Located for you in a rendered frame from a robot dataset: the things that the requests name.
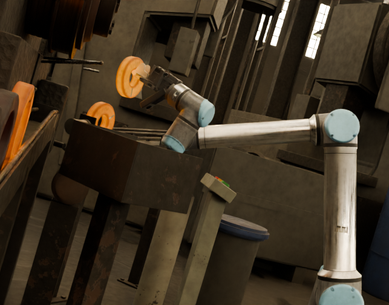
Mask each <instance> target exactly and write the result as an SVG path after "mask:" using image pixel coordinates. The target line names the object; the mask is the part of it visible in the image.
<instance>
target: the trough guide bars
mask: <svg viewBox="0 0 389 305"><path fill-rule="evenodd" d="M113 130H117V131H120V132H122V133H127V134H130V135H133V136H137V137H138V138H137V139H144V140H146V141H150V140H160V144H159V145H160V147H162V146H163V144H162V138H163V136H164V135H165V134H166V132H167V131H168V130H148V129H137V128H117V127H113ZM136 131H142V132H136ZM152 132H154V133H152ZM139 136H147V137H139Z"/></svg>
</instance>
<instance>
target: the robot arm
mask: <svg viewBox="0 0 389 305"><path fill-rule="evenodd" d="M132 74H133V76H135V77H136V78H137V79H138V80H139V81H141V82H143V83H144V84H145V85H146V86H147V87H149V88H150V89H152V90H154V91H155V92H156V93H155V94H153V95H152V96H150V97H148V98H147V99H145V100H143V101H142V102H140V106H141V108H143V109H146V110H148V109H150V108H152V107H153V106H155V105H157V104H158V103H160V102H161V101H163V100H165V99H166V100H167V102H168V104H169V105H170V106H172V107H173V108H175V109H176V110H177V111H179V112H180V113H179V115H178V116H177V118H176V119H175V120H174V122H173V124H172V125H171V126H170V128H169V129H168V131H167V132H166V134H165V135H164V136H163V138H162V144H164V146H166V147H167V148H169V149H170V150H171V151H176V152H179V153H184V151H188V150H191V149H202V148H221V147H231V146H251V145H270V144H280V143H299V142H312V143H313V144H314V145H315V146H316V145H324V265H322V266H321V268H320V270H319V272H318V276H317V278H316V281H315V285H314V288H313V291H312V294H311V297H310V300H309V303H308V305H364V300H363V297H362V295H361V290H362V280H361V277H362V275H361V274H360V273H359V272H358V271H357V270H356V150H357V148H358V133H359V127H360V126H359V121H358V118H357V117H356V116H355V115H354V114H353V113H352V112H351V111H349V110H344V109H338V110H334V111H332V112H331V113H326V114H314V115H313V116H312V117H311V118H309V119H299V120H282V121H272V122H254V123H236V124H225V125H209V123H210V122H211V120H212V119H213V116H214V113H215V107H214V105H213V104H211V103H210V102H209V101H208V100H207V99H204V98H203V97H201V96H200V95H198V94H197V93H195V92H194V91H192V90H191V89H190V88H188V87H186V86H185V85H183V84H182V83H183V82H182V81H181V80H179V79H177V78H176V77H175V76H173V75H172V74H171V73H169V71H166V70H164V69H163V68H161V67H159V66H155V65H154V66H153V68H152V69H151V70H150V66H149V65H145V64H144V63H141V64H140V65H139V66H138V67H137V68H136V69H135V70H133V71H132Z"/></svg>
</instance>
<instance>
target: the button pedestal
mask: <svg viewBox="0 0 389 305"><path fill-rule="evenodd" d="M201 182H202V184H204V185H205V186H207V187H208V188H209V189H210V190H211V191H208V194H207V196H206V200H205V203H204V206H203V210H202V213H201V217H200V220H199V223H198V226H197V230H196V233H195V237H194V240H193V243H192V246H191V250H190V253H189V257H188V260H187V263H186V267H185V270H184V273H183V276H182V279H181V283H180V287H179V289H178V293H177V297H176V299H175V303H174V305H195V304H196V302H197V298H198V294H199V291H200V288H201V284H202V282H203V278H204V274H205V272H206V268H207V265H208V261H209V258H210V255H211V252H212V248H213V245H214V241H215V238H216V235H217V232H218V228H219V225H220V222H221V218H222V215H223V211H224V208H225V206H226V202H228V203H231V201H232V200H233V199H234V197H235V196H236V193H235V192H234V191H233V190H231V189H230V188H229V187H228V186H226V185H225V184H224V183H222V182H221V181H219V180H217V179H216V178H215V177H213V176H211V175H210V174H208V173H206V174H205V175H204V177H203V178H202V179H201Z"/></svg>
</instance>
